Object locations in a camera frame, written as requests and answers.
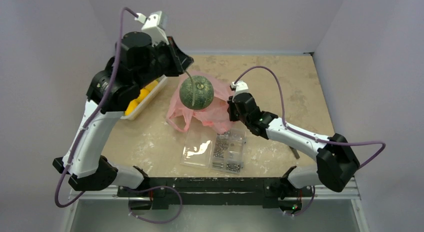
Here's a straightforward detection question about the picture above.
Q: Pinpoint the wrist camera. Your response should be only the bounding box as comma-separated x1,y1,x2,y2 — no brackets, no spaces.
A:
134,11,169,46
230,80,249,100

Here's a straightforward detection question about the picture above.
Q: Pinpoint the clear plastic screw box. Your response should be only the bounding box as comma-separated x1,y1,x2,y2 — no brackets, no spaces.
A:
180,123,247,174

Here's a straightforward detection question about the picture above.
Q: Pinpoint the yellow lemon fruit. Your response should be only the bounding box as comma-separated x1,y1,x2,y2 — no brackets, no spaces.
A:
135,88,150,104
124,100,139,116

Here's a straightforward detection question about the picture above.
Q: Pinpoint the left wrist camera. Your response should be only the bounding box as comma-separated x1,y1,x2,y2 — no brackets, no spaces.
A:
134,11,169,46

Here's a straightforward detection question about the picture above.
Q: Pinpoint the purple cable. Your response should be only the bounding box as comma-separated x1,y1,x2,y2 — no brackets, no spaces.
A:
233,66,387,218
54,7,184,225

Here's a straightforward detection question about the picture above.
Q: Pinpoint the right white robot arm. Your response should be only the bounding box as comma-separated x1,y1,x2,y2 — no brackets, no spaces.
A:
227,93,360,195

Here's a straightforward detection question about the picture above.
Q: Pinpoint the pale yellow fruit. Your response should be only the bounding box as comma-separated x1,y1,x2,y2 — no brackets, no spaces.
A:
144,80,159,92

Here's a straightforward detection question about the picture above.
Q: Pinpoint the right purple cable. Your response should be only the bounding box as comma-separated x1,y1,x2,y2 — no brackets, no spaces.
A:
233,66,387,218

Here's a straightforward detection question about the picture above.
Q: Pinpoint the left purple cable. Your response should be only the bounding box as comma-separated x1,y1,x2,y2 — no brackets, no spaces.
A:
54,7,184,225

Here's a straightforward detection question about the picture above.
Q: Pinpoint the black T-handle tool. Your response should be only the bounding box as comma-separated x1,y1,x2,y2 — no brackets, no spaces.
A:
290,147,300,159

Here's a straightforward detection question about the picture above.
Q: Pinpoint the white plastic basket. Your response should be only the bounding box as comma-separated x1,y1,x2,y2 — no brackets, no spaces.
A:
121,76,168,120

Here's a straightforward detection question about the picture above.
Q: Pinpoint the aluminium frame rail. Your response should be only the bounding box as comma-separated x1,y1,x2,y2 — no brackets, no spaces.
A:
68,176,361,201

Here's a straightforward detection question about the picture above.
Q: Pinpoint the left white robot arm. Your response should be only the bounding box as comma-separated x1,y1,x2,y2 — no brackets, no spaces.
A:
53,32,194,196

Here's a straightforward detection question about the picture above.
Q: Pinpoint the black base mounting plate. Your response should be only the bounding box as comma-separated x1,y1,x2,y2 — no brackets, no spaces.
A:
117,177,313,209

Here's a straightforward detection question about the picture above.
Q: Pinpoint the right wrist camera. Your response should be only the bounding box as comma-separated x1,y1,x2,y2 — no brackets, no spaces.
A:
230,80,249,100

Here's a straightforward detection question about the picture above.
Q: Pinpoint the green netted melon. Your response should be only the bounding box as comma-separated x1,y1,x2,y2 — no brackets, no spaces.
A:
179,72,215,110

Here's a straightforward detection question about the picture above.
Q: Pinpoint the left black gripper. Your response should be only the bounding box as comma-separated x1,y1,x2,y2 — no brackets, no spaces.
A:
134,36,194,90

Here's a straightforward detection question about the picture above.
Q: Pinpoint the pink plastic bag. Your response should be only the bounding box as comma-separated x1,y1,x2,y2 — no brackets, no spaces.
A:
166,71,235,134

